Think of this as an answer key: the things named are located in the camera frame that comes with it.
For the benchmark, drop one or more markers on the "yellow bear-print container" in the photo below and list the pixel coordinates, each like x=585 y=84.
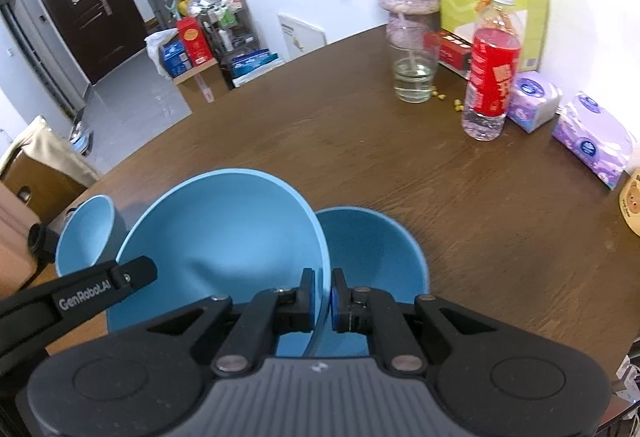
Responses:
x=631 y=202

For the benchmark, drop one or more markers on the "white sign board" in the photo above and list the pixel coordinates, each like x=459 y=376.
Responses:
x=300 y=34

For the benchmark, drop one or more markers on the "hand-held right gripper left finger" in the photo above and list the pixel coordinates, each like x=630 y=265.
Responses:
x=310 y=299

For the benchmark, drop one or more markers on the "blue ribbed bowl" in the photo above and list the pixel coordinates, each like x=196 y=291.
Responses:
x=370 y=247
x=215 y=227
x=85 y=232

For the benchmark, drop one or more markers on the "clear drinking glass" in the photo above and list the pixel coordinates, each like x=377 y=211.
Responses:
x=412 y=77

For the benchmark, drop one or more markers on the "blue packet box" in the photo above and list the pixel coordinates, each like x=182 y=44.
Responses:
x=255 y=64

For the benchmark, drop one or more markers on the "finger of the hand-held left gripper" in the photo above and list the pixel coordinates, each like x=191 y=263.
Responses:
x=135 y=274

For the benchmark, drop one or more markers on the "dark brown door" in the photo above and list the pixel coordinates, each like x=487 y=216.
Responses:
x=90 y=7

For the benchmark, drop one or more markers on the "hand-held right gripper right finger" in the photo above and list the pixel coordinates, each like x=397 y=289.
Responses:
x=337 y=304

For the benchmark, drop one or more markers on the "flat red box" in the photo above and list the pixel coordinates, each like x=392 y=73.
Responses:
x=450 y=52

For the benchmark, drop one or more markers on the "cardboard box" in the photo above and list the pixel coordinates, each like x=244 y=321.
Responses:
x=200 y=84

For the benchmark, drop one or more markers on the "beige cloth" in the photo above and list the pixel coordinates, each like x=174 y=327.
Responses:
x=45 y=152

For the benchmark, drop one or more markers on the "purple tissue pack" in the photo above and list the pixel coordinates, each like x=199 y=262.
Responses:
x=532 y=102
x=592 y=139

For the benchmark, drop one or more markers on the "water bottle with red label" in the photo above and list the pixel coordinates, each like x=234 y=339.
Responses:
x=492 y=72

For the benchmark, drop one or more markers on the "tall red box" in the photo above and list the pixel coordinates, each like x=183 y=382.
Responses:
x=195 y=39

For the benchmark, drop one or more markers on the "shelf rack with bottles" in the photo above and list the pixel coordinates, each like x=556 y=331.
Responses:
x=227 y=27

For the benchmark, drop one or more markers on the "white plastic bag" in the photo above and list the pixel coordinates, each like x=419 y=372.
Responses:
x=157 y=47

